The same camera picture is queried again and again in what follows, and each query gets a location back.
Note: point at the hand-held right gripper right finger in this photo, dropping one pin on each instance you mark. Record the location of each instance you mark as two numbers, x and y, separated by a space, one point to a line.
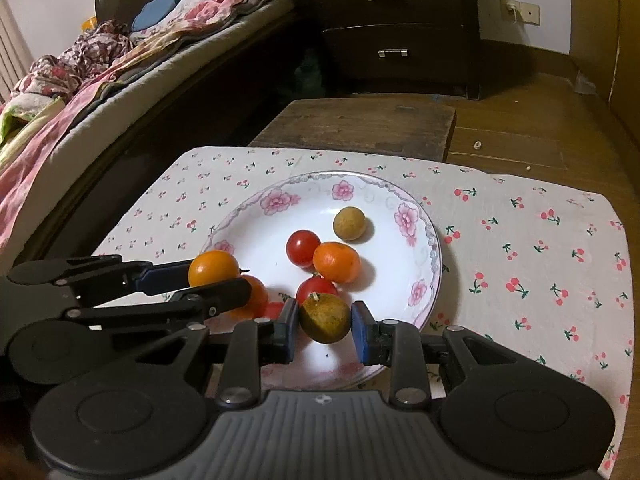
361 336

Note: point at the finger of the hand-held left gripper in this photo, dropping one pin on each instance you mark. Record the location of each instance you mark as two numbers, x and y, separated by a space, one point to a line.
165 275
225 292

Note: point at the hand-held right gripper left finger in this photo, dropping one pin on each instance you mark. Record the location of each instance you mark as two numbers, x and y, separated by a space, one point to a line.
287 332

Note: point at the orange mandarin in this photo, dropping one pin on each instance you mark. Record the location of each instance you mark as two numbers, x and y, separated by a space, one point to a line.
257 300
214 268
336 262

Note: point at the small red cherry tomato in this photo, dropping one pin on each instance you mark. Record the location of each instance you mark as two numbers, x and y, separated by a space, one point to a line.
272 310

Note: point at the large brown longan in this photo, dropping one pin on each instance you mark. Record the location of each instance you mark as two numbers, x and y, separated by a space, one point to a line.
325 321

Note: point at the large red cherry tomato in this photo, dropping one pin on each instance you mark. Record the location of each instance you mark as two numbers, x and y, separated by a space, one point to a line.
312 290

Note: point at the white floral plate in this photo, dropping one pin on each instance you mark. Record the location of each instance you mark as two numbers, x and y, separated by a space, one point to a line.
265 240

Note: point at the small round longan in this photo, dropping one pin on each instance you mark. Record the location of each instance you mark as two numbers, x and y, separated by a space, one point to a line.
351 223

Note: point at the pink floral blanket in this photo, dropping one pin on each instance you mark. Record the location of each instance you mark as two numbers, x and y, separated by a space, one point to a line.
30 170

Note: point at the beige mattress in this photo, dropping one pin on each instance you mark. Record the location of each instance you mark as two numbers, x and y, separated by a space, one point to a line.
150 95

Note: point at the cherry print tablecloth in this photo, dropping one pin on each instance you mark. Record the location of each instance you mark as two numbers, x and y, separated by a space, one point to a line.
525 260

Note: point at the wooden bench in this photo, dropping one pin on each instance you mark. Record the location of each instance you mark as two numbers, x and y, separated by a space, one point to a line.
350 125

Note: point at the crumpled dark floral cloth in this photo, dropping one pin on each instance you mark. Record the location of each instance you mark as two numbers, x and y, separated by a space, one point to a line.
95 47

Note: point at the small orange object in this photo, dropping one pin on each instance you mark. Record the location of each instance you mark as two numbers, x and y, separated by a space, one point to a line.
90 23

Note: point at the blue pillow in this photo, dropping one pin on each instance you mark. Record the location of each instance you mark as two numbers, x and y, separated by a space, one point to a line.
160 5

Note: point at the dark wooden nightstand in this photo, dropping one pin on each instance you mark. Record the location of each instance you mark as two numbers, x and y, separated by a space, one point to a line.
310 35

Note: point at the pale curtain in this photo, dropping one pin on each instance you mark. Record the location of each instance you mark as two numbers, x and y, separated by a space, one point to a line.
10 50

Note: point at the nightstand drawer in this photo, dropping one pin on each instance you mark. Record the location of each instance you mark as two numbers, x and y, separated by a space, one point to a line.
425 0
435 55

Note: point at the dark wooden bed frame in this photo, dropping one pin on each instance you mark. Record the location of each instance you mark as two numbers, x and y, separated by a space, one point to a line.
125 160

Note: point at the white wall outlet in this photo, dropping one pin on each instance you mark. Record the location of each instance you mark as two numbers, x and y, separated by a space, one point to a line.
520 11

